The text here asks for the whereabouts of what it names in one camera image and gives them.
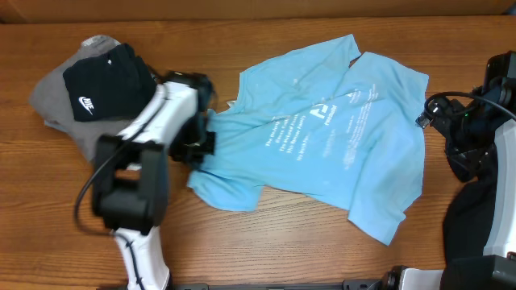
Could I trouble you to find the light blue printed t-shirt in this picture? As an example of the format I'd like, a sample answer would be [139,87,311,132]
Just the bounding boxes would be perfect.
[188,35,429,245]

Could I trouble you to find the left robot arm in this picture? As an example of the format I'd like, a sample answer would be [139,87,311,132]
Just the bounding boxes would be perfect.
[87,71,215,289]

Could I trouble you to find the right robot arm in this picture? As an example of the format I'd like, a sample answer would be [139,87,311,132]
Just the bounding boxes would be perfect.
[370,51,515,290]

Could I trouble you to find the black t-shirt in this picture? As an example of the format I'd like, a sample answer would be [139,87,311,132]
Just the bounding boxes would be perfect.
[443,180,497,264]

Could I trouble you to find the folded black Nike garment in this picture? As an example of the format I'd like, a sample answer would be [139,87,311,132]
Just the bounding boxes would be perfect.
[63,43,156,122]

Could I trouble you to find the folded grey garment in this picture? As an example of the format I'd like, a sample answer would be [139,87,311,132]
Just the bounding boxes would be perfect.
[29,35,134,161]

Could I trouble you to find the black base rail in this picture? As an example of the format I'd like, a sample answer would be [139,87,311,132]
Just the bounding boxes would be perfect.
[164,279,381,290]

